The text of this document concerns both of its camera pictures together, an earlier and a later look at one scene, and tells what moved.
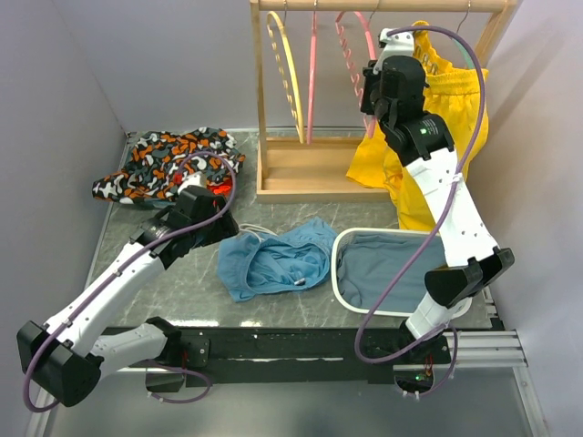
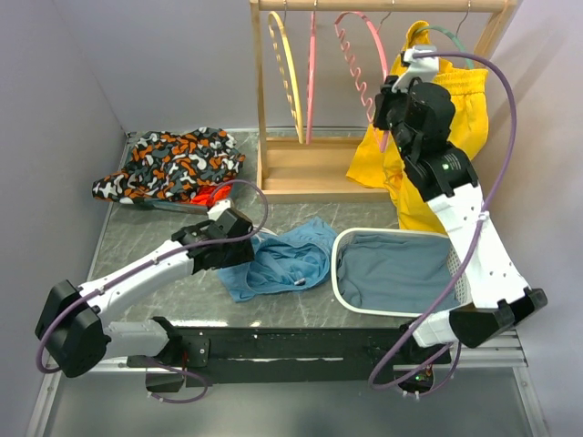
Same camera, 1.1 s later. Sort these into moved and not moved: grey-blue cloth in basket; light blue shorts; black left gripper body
Moved: black left gripper body
Not moved: grey-blue cloth in basket; light blue shorts
